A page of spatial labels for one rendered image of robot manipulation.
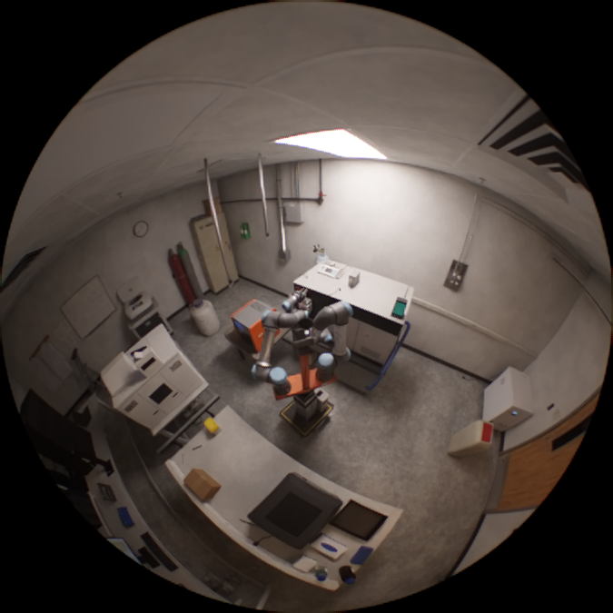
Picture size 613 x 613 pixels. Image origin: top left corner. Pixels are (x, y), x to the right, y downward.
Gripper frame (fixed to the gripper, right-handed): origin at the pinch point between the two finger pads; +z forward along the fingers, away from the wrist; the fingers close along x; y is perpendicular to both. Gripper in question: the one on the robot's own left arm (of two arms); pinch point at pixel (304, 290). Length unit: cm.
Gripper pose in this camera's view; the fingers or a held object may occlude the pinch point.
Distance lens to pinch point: 183.1
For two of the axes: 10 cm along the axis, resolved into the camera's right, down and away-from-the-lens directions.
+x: -8.2, -3.5, 4.6
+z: 5.8, -5.4, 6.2
